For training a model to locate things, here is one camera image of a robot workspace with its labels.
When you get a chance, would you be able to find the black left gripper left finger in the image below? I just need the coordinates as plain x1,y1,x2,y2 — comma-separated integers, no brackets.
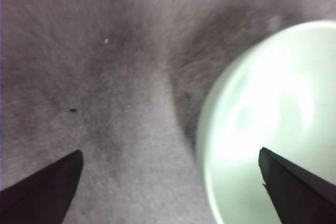
0,150,84,224

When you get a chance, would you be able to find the green ribbed bowl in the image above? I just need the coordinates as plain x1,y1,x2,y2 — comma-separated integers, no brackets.
196,20,336,224

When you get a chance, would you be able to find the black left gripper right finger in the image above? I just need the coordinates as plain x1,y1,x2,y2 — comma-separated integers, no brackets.
258,147,336,224

